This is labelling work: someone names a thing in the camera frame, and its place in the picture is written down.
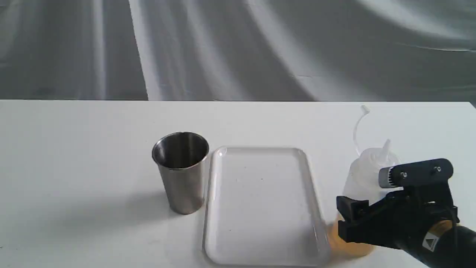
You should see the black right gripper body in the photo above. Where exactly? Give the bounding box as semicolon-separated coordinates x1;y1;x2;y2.
379;159;460;249

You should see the grey fabric backdrop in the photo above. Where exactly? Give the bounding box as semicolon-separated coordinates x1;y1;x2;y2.
0;0;476;105

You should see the stainless steel cup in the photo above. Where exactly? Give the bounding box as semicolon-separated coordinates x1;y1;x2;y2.
151;132;210;215

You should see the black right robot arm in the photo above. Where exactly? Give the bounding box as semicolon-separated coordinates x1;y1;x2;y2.
336;158;476;268

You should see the translucent squeeze bottle amber liquid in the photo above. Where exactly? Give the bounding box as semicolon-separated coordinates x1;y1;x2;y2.
328;105;400;258

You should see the white plastic tray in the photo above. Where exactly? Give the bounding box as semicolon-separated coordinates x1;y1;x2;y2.
203;147;331;268

